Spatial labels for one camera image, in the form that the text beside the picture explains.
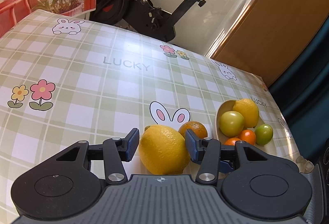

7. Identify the small bright orange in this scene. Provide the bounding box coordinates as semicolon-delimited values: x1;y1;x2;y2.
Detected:
224;137;241;146

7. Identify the orange mandarin front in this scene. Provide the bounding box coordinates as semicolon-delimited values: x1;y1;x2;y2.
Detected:
238;129;256;145

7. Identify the green apple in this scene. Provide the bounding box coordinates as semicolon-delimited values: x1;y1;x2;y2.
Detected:
219;110;245;138
254;124;273;146

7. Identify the yellow lemon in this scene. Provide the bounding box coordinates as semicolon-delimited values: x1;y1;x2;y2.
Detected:
233;99;259;128
138;124;190;175

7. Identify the dark orange tangerine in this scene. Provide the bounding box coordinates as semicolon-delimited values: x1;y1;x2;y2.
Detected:
178;121;208;139

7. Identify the clear plastic table corner guard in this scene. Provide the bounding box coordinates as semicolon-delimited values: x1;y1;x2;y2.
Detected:
295;156;315;174

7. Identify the cream round plate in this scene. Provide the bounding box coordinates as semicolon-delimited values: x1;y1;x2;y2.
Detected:
213;100;277;156

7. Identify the green plaid tablecloth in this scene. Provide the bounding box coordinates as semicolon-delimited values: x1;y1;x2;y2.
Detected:
1;10;299;223

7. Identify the teal curtain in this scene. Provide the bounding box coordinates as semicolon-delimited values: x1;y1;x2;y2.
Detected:
269;21;328;162

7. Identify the wooden panel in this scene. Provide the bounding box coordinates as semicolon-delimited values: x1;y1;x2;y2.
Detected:
210;0;328;86

